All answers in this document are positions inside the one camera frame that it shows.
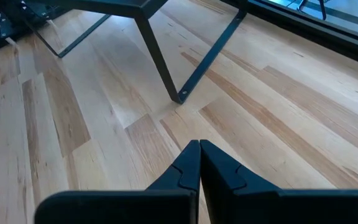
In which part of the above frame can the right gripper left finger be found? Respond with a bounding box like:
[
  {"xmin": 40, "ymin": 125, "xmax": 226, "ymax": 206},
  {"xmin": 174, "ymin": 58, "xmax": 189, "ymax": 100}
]
[{"xmin": 34, "ymin": 139, "xmax": 201, "ymax": 224}]

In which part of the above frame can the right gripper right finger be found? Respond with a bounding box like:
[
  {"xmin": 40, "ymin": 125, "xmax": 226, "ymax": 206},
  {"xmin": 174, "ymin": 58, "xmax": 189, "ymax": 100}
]
[{"xmin": 200, "ymin": 139, "xmax": 358, "ymax": 224}]

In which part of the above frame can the black perforated metal shelf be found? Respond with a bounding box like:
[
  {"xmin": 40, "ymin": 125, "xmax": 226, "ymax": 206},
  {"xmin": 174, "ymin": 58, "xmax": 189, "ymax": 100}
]
[{"xmin": 9, "ymin": 0, "xmax": 249, "ymax": 105}]

